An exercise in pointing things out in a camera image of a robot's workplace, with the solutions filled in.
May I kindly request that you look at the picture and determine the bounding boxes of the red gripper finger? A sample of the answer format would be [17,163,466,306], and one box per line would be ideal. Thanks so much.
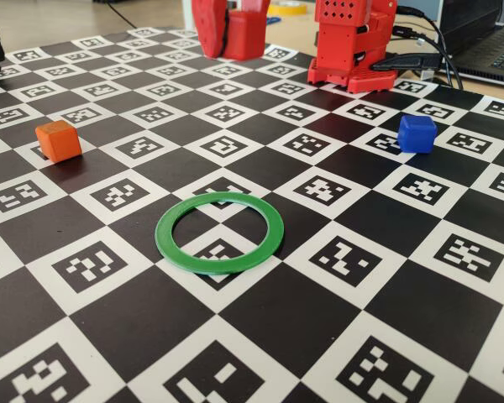
[239,0,273,16]
[192,0,229,59]

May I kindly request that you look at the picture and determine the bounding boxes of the red cube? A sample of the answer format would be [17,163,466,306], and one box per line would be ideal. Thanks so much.
[223,10,266,60]

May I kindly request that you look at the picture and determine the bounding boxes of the orange cube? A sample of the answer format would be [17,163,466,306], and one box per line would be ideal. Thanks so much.
[34,119,84,164]

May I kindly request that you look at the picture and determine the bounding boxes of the blue cube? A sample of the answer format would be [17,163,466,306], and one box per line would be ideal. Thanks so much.
[396,113,439,155]

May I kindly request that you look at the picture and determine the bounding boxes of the yellow tape roll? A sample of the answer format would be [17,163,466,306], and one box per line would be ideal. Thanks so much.
[268,1,308,18]

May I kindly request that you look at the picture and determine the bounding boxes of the flat black power connector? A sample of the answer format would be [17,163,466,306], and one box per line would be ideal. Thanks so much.
[371,53,443,72]

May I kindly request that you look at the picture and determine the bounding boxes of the black laptop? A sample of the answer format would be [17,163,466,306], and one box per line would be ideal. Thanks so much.
[438,0,504,88]

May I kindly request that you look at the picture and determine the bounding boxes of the black white marker board mat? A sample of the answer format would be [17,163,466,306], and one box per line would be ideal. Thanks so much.
[0,25,504,403]

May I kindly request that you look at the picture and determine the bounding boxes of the black cable with plug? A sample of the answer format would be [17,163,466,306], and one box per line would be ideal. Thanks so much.
[392,24,459,88]
[396,6,465,91]

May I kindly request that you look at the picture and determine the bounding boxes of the green flat ring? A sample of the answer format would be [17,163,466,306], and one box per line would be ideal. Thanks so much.
[154,191,286,276]

